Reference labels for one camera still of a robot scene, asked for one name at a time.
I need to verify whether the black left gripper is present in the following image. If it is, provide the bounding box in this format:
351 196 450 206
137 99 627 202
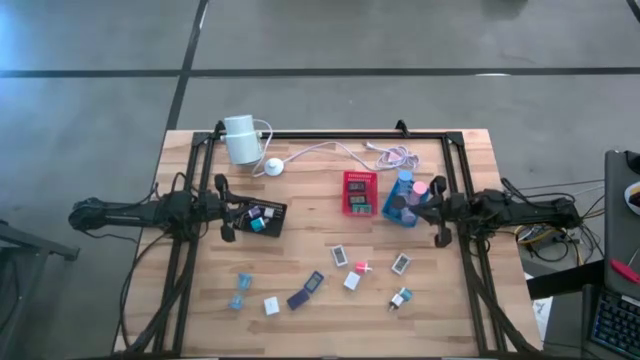
204 173 256 244

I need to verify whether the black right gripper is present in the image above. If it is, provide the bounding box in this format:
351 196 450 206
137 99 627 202
414 174 474 250

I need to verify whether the white digital clock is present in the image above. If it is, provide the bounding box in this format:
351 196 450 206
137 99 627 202
328 244 350 268
391 252 413 277

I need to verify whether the blue digital clock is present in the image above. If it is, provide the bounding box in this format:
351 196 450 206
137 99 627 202
304 270 326 294

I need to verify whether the blue plastic basket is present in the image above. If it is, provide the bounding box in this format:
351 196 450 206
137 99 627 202
381 172 432 230

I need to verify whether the black plastic basket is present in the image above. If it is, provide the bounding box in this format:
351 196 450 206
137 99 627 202
230 198 289 239

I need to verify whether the white round puck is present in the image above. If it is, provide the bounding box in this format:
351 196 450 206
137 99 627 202
263 157 285 178

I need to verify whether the red plastic basket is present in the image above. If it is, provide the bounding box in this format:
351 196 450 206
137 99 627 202
342 170 380 218

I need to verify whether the white cylindrical lamp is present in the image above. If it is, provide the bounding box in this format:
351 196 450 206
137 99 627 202
222 113 264 166

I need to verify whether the navy digital clock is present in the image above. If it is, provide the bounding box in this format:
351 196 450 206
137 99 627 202
286 288 311 312

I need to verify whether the black desk crossbar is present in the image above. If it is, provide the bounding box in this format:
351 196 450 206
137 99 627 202
525 258 609 301

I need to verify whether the white paper sheet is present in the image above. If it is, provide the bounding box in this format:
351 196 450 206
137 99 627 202
531 295 554 329

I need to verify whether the dark grey desk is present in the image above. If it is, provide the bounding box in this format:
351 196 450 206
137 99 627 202
602 148 640 301

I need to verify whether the white orange object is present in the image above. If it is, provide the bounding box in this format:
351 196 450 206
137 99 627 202
623 180 640 217

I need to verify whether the black side table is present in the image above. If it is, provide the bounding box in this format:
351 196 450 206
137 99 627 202
0 219 81 360

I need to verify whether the backlit keyboard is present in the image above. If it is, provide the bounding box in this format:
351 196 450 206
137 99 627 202
589 288 640 360

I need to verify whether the white pink coiled cable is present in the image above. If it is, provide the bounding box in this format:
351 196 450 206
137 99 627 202
282 140 422 175

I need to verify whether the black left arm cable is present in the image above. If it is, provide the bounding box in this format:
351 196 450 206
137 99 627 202
149 171 190 196

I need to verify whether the white lamp cable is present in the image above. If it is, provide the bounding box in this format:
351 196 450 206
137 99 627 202
249 118 275 179

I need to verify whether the black aluminium rig frame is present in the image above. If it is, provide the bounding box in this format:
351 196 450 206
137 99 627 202
130 118 539 359

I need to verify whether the red handled tool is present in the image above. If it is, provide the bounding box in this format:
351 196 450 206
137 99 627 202
609 257 640 285

